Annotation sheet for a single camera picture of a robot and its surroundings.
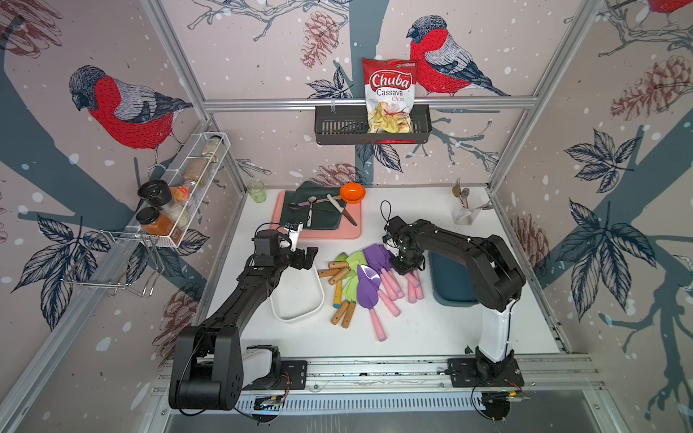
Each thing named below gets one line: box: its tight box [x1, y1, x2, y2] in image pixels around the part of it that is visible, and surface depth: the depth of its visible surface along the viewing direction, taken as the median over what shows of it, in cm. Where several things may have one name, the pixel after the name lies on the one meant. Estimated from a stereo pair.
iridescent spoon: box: [287, 198, 330, 211], surface depth 116 cm
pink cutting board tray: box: [268, 190, 362, 240], surface depth 113 cm
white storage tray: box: [269, 265, 325, 323], surface depth 90 cm
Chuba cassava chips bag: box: [362, 57, 418, 134], surface depth 85 cm
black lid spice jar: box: [137, 178, 173, 207], surface depth 63 cm
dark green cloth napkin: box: [279, 180, 347, 231], surface depth 116 cm
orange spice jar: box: [135, 206, 184, 245], surface depth 62 cm
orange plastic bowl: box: [339, 182, 367, 204], surface depth 116 cm
